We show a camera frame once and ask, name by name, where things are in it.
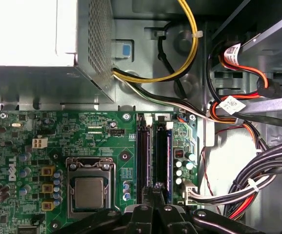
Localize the RAM slot white clips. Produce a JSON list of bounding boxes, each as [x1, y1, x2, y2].
[[165, 120, 175, 205], [144, 116, 154, 191]]

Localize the silver CPU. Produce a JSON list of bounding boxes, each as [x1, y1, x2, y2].
[[75, 177, 105, 209]]

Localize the grey power supply unit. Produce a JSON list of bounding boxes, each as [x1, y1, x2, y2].
[[0, 0, 116, 104]]

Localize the RAM slot black clips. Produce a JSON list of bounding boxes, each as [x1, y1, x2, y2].
[[155, 114, 168, 190], [136, 113, 146, 205]]

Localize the black cable bundle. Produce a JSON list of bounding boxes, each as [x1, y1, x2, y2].
[[225, 140, 282, 220]]

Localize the metal locking lever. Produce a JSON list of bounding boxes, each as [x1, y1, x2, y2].
[[110, 158, 121, 213]]

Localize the white four-pin power connector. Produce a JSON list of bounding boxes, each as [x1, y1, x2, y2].
[[32, 137, 48, 149]]

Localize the black thin wire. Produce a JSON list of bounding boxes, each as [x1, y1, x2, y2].
[[156, 21, 188, 98]]

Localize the yellow square inductor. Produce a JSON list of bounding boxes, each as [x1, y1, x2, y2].
[[41, 166, 56, 176], [41, 200, 56, 211], [41, 183, 56, 194]]

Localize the metal drive cage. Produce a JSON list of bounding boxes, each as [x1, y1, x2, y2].
[[211, 0, 282, 115]]

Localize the orange red wire bundle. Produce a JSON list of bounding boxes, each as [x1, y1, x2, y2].
[[208, 97, 268, 220], [218, 43, 282, 98]]

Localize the green motherboard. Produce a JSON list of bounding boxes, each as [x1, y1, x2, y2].
[[0, 111, 198, 234]]

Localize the metal tab blue sticker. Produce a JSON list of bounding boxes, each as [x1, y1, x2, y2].
[[111, 39, 134, 60]]

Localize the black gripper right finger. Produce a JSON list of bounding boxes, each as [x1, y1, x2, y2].
[[155, 182, 266, 234]]

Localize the black white wire bundle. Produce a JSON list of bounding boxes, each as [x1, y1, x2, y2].
[[112, 72, 213, 120]]

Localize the black CPU socket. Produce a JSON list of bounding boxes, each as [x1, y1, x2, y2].
[[66, 157, 117, 220]]

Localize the white barcode cable label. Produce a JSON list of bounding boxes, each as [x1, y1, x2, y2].
[[218, 96, 246, 116], [222, 43, 242, 67]]

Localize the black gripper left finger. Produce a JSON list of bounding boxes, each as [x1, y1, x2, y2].
[[50, 186, 155, 234]]

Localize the white board connector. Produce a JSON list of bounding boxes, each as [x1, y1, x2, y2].
[[183, 181, 198, 205]]

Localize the yellow power wire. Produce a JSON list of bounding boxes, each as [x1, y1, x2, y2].
[[112, 0, 201, 84]]

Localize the black open PC case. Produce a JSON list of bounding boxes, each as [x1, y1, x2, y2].
[[0, 0, 282, 234]]

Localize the metal socket cover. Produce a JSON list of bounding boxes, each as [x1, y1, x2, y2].
[[67, 159, 115, 219]]

